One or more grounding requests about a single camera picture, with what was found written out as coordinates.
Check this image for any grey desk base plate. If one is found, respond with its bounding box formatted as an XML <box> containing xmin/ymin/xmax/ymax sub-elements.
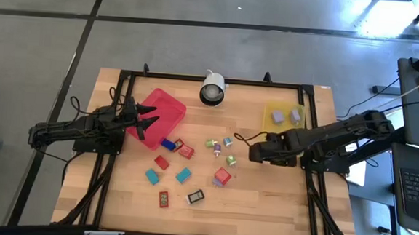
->
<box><xmin>344</xmin><ymin>138</ymin><xmax>408</xmax><ymax>235</ymax></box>

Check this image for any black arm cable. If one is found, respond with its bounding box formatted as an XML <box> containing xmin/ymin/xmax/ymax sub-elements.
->
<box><xmin>232</xmin><ymin>130</ymin><xmax>268</xmax><ymax>148</ymax></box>
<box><xmin>68</xmin><ymin>83</ymin><xmax>127</xmax><ymax>119</ymax></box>

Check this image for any red wall charger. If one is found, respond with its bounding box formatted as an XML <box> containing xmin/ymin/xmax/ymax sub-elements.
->
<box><xmin>177</xmin><ymin>143</ymin><xmax>196</xmax><ymax>160</ymax></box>
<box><xmin>212</xmin><ymin>166</ymin><xmax>233</xmax><ymax>186</ymax></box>

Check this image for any black laptop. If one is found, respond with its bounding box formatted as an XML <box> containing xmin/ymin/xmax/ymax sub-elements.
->
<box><xmin>386</xmin><ymin>142</ymin><xmax>419</xmax><ymax>235</ymax></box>

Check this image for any red green small block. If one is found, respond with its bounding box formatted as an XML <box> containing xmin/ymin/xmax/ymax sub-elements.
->
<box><xmin>157</xmin><ymin>190</ymin><xmax>171</xmax><ymax>209</ymax></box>

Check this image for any blue block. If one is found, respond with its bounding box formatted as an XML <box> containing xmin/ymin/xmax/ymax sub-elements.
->
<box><xmin>159</xmin><ymin>138</ymin><xmax>177</xmax><ymax>152</ymax></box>

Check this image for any black digital clock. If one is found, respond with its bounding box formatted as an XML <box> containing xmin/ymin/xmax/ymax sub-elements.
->
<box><xmin>186</xmin><ymin>188</ymin><xmax>206</xmax><ymax>206</ymax></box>

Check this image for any pink plastic bin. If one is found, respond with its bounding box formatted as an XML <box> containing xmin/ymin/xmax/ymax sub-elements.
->
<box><xmin>124</xmin><ymin>86</ymin><xmax>189</xmax><ymax>153</ymax></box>

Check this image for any black table frame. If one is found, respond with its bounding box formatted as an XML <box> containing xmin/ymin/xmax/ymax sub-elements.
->
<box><xmin>49</xmin><ymin>57</ymin><xmax>369</xmax><ymax>235</ymax></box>

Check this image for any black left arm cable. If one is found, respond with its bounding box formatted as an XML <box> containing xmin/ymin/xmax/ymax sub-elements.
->
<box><xmin>68</xmin><ymin>83</ymin><xmax>127</xmax><ymax>119</ymax></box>

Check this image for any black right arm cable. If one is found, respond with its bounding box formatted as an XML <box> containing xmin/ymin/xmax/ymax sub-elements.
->
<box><xmin>232</xmin><ymin>130</ymin><xmax>268</xmax><ymax>148</ymax></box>

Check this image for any black floor cable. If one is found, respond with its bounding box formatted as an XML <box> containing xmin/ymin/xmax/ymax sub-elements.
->
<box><xmin>335</xmin><ymin>73</ymin><xmax>402</xmax><ymax>123</ymax></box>

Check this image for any black side desk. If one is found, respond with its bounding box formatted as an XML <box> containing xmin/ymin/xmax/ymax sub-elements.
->
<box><xmin>391</xmin><ymin>55</ymin><xmax>419</xmax><ymax>150</ymax></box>

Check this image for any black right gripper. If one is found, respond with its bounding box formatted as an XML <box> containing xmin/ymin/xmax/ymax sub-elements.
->
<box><xmin>248</xmin><ymin>129</ymin><xmax>301</xmax><ymax>169</ymax></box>

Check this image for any yellow plastic bin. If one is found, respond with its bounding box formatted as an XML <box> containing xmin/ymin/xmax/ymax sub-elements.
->
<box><xmin>259</xmin><ymin>100</ymin><xmax>308</xmax><ymax>158</ymax></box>

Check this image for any teal block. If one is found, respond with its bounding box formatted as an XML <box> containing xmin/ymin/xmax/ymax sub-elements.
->
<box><xmin>143</xmin><ymin>167</ymin><xmax>161</xmax><ymax>187</ymax></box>
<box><xmin>175</xmin><ymin>167</ymin><xmax>193</xmax><ymax>185</ymax></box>

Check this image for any white floor cable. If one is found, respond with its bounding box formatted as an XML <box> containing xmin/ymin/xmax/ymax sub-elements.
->
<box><xmin>372</xmin><ymin>67</ymin><xmax>419</xmax><ymax>113</ymax></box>

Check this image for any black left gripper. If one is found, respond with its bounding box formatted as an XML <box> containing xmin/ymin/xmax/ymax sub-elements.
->
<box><xmin>114</xmin><ymin>95</ymin><xmax>161</xmax><ymax>142</ymax></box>

